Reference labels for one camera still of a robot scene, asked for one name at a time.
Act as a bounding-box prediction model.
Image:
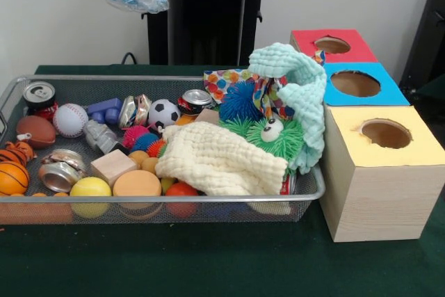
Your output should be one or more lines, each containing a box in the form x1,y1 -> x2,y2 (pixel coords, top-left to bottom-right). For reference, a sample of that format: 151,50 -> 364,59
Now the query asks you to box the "purple toy block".
86,97 -> 123,125

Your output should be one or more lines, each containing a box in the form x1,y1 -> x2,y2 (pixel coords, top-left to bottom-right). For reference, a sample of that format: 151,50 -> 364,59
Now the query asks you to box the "dark green side table cloth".
415,74 -> 445,102

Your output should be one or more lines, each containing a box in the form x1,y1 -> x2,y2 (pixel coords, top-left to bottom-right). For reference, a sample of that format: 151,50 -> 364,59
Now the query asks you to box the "shallow clear mesh bin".
0,73 -> 326,225

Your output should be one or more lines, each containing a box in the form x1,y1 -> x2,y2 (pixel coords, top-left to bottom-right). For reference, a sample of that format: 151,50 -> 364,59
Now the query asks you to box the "green spiky toy with eyes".
245,118 -> 305,172

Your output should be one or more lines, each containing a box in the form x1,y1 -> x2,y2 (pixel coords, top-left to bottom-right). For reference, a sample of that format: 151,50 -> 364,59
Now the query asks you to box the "silver drink can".
22,81 -> 56,110

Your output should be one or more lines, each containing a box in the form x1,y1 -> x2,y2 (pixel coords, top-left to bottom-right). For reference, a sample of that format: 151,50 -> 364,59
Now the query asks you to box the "black chair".
398,0 -> 445,91

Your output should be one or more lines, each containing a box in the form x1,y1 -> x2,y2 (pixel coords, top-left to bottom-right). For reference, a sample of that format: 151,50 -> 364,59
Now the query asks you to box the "white baseball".
52,103 -> 90,138

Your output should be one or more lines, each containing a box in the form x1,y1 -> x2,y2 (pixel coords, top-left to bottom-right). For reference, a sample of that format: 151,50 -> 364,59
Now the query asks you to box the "mint green muslin cloth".
247,42 -> 327,175

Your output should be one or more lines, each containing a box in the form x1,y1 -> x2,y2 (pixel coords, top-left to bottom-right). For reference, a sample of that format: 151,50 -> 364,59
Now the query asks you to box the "orange toy basketball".
0,161 -> 31,196

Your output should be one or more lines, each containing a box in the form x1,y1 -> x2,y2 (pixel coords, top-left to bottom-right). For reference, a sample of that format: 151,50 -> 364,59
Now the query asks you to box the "cream yellow cloth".
154,123 -> 289,196

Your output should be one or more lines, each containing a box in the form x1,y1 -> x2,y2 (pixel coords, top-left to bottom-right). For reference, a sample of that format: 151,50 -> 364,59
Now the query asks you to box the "brown toy football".
16,115 -> 57,149

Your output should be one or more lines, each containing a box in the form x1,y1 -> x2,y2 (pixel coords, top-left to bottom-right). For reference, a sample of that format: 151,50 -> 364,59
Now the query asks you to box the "large blue fuzzy spiky ball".
218,81 -> 264,122

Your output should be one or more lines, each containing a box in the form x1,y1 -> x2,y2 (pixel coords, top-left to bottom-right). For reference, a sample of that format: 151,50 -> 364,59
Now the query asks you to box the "large polka dot cloth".
202,49 -> 326,119

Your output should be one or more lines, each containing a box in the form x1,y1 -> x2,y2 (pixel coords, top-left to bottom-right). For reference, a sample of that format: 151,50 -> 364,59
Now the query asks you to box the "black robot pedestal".
133,0 -> 281,66

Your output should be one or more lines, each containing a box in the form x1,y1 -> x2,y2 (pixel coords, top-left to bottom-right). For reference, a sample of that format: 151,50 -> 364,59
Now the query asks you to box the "black white soccer ball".
148,98 -> 181,128

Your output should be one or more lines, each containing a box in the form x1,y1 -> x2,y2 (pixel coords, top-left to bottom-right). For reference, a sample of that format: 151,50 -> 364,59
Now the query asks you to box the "yellow ball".
69,176 -> 113,198

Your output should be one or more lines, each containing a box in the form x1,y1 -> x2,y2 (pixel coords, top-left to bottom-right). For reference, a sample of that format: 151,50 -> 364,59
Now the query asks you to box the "grey plastic bottle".
83,119 -> 121,154

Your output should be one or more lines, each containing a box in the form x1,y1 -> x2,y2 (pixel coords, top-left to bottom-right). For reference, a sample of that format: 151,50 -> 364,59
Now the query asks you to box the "wooden box with three holes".
289,28 -> 445,243

